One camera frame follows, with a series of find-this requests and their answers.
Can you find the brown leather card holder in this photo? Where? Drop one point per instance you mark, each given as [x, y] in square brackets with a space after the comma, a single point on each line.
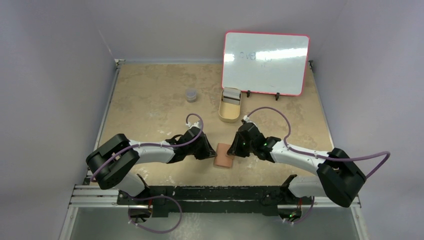
[222, 159]

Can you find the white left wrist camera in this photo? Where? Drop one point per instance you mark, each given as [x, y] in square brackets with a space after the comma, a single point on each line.
[197, 124]

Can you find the stack of cards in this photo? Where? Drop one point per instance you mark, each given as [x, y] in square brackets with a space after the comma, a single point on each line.
[231, 96]

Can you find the red framed whiteboard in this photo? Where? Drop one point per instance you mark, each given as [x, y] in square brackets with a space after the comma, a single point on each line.
[265, 63]

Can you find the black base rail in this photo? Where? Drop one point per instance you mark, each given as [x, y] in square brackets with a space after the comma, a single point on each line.
[265, 200]

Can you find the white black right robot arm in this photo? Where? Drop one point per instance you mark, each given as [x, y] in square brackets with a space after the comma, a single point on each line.
[338, 180]

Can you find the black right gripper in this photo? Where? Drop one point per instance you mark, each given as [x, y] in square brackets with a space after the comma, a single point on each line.
[240, 143]

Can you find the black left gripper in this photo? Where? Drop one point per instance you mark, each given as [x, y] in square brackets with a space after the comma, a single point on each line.
[207, 152]

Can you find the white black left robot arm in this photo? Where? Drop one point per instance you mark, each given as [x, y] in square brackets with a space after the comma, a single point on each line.
[112, 162]

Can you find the beige oval plastic tray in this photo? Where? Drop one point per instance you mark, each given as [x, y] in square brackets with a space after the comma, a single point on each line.
[228, 113]

